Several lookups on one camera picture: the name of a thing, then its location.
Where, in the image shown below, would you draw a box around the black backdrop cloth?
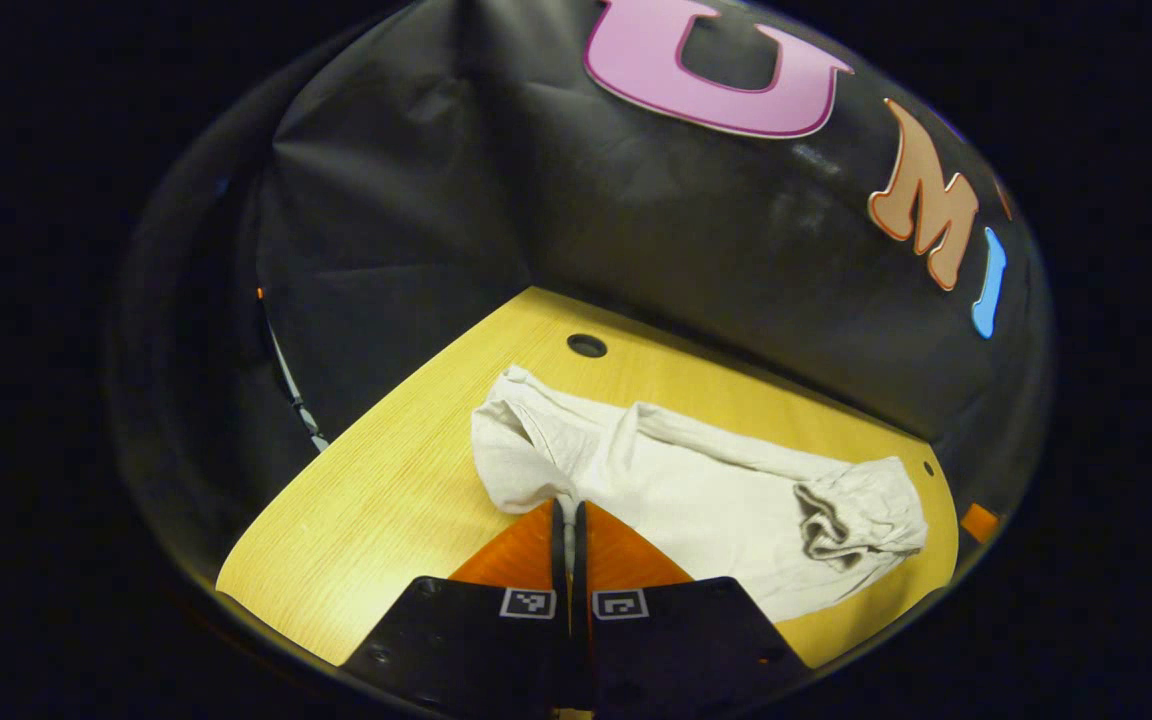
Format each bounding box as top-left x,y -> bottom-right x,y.
111,0 -> 1055,561

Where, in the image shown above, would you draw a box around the thin black cable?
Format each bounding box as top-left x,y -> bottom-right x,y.
256,288 -> 330,454

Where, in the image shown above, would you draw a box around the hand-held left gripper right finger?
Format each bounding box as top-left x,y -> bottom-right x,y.
573,500 -> 813,713

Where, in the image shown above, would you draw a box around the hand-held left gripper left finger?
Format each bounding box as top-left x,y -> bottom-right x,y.
341,498 -> 574,713

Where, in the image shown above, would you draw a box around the white jeans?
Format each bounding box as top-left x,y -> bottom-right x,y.
471,365 -> 929,623

